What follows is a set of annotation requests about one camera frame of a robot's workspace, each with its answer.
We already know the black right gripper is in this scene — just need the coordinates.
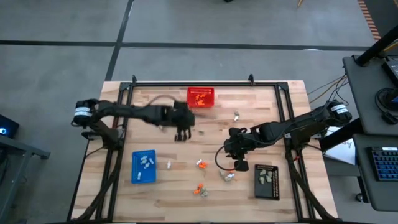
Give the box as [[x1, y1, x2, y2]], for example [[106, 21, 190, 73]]
[[222, 126, 262, 172]]

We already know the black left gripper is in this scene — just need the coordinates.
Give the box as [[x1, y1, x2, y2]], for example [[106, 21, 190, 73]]
[[169, 100, 197, 142]]

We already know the red plastic basket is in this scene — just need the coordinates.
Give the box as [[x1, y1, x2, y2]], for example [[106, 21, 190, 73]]
[[187, 86, 215, 109]]

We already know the blue plastic basket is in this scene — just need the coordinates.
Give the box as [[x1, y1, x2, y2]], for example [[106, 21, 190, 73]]
[[131, 149, 157, 185]]

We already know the black plastic basket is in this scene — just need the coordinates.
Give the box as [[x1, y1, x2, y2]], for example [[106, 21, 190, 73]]
[[254, 164, 280, 200]]

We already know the white paper sheet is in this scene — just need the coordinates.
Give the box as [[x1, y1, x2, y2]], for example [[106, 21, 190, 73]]
[[323, 126, 356, 166]]

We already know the grey desk with keyboard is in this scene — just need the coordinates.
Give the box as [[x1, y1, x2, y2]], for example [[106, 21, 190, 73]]
[[353, 133, 398, 213]]

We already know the black backlit keyboard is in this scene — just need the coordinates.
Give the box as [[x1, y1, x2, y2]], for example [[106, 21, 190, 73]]
[[369, 146, 398, 182]]

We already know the grey metal cart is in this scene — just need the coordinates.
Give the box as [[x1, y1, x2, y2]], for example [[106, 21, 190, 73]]
[[0, 135, 52, 224]]

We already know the black computer with blue light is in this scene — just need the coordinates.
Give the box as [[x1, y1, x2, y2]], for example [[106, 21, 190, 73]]
[[0, 114, 20, 140]]

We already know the black stand pole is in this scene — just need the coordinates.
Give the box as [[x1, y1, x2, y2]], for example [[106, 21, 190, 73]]
[[355, 24, 398, 67]]

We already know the black laptop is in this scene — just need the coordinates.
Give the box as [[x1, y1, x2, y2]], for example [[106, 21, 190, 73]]
[[381, 57, 398, 88]]

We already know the orange striped floor tape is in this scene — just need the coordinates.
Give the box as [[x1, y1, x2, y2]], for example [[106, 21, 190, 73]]
[[357, 0, 382, 42]]

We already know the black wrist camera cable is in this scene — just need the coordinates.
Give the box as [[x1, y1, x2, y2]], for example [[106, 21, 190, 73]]
[[214, 144, 238, 172], [146, 94, 178, 108]]

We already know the black aluminium table frame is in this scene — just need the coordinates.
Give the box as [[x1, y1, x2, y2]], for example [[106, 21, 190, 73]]
[[70, 81, 340, 224]]

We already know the black floor cable bundle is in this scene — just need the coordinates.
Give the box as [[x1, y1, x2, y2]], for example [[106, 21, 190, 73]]
[[307, 74, 351, 106]]

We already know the grey desk with cable coil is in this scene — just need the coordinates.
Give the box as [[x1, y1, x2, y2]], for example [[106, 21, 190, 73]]
[[343, 55, 398, 136]]

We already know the black cable coil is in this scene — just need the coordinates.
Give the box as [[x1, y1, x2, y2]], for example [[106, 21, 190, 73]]
[[374, 87, 398, 126]]

